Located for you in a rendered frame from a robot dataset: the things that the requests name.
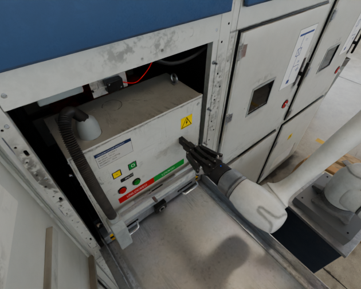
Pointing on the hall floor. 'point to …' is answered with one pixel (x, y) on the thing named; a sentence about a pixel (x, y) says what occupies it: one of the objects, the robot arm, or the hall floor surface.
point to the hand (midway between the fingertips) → (185, 144)
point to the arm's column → (305, 243)
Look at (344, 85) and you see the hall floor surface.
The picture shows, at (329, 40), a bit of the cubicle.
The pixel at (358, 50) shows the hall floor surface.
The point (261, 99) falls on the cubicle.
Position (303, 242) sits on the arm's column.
